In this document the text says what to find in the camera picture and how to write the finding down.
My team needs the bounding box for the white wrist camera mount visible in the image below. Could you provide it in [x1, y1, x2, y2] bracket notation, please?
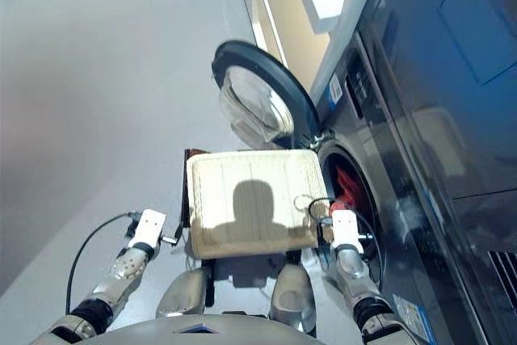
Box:
[128, 208, 167, 248]
[330, 209, 362, 250]

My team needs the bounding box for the silver robot torso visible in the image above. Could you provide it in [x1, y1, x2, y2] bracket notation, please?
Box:
[96, 314, 324, 345]

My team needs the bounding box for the blue white label sticker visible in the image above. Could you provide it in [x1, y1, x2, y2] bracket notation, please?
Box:
[327, 73, 345, 108]

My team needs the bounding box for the colourful energy label sticker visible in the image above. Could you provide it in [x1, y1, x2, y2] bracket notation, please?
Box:
[392, 292, 430, 342]

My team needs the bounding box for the silver robot leg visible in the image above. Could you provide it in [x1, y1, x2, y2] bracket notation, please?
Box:
[269, 262, 317, 328]
[155, 266, 211, 320]

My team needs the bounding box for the orange garment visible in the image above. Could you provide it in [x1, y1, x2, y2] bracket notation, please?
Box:
[329, 165, 360, 217]

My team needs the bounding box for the dark stacked dryer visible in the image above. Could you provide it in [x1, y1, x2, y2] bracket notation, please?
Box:
[310, 0, 517, 345]

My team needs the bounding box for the round glass washing machine door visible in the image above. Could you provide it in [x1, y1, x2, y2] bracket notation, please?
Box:
[210, 40, 320, 150]

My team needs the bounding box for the pale woven laundry basket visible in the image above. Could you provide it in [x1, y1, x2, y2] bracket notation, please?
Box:
[185, 149, 329, 260]

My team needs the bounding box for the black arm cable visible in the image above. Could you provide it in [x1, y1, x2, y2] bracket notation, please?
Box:
[308, 197, 387, 293]
[65, 211, 141, 316]

